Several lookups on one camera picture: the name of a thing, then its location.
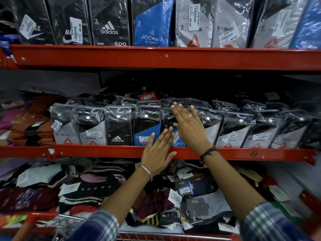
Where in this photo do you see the red label sock packet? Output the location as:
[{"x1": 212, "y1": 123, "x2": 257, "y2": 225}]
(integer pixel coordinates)
[{"x1": 139, "y1": 91, "x2": 158, "y2": 101}]

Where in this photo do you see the silver bangle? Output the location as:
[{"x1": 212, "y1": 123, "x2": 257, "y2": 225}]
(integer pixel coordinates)
[{"x1": 139, "y1": 164, "x2": 153, "y2": 182}]

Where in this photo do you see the red metal shelf beam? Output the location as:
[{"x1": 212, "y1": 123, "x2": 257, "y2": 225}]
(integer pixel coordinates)
[
  {"x1": 0, "y1": 44, "x2": 321, "y2": 72},
  {"x1": 0, "y1": 144, "x2": 317, "y2": 165}
]

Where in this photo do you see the person's right forearm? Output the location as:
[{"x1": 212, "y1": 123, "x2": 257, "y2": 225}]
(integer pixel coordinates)
[{"x1": 201, "y1": 147, "x2": 267, "y2": 222}]

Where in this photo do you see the blue plaid shirt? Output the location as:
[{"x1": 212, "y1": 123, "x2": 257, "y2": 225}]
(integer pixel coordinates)
[{"x1": 66, "y1": 202, "x2": 314, "y2": 241}]

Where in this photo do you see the metal wire shopping cart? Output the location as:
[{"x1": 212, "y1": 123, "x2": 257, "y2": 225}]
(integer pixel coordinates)
[{"x1": 54, "y1": 214, "x2": 241, "y2": 241}]

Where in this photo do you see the person's left hand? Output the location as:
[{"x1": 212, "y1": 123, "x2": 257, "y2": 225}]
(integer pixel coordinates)
[{"x1": 139, "y1": 126, "x2": 178, "y2": 178}]

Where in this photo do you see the pile of dark purple clothes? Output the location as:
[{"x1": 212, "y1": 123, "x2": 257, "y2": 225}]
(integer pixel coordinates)
[{"x1": 0, "y1": 5, "x2": 15, "y2": 58}]

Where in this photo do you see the row of clear bagged socks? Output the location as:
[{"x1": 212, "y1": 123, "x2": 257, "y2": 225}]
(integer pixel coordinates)
[{"x1": 50, "y1": 94, "x2": 321, "y2": 149}]

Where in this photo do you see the pile of loose patterned socks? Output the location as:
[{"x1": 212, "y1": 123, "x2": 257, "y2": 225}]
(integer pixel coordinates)
[{"x1": 0, "y1": 158, "x2": 304, "y2": 235}]

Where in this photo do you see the black thread bracelet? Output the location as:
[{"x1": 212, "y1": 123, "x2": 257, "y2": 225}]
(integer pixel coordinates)
[{"x1": 200, "y1": 146, "x2": 219, "y2": 165}]

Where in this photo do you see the row of large upright packets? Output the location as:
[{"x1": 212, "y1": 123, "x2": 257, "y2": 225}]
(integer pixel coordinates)
[{"x1": 10, "y1": 0, "x2": 321, "y2": 49}]

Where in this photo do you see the person's left forearm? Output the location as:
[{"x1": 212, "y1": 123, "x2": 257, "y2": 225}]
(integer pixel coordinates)
[{"x1": 99, "y1": 167, "x2": 153, "y2": 227}]

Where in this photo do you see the red shelf bracket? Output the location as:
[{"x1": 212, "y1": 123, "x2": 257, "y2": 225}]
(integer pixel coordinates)
[{"x1": 298, "y1": 190, "x2": 321, "y2": 234}]

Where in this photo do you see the pile of orange pink socks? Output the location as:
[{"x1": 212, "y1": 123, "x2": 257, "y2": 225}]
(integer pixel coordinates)
[{"x1": 0, "y1": 93, "x2": 56, "y2": 147}]

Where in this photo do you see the blue black bagged sock packet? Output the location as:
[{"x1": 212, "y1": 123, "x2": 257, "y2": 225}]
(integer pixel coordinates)
[{"x1": 162, "y1": 99, "x2": 188, "y2": 147}]

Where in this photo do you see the person's right hand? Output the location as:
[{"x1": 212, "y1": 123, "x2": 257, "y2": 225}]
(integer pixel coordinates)
[{"x1": 171, "y1": 102, "x2": 214, "y2": 156}]

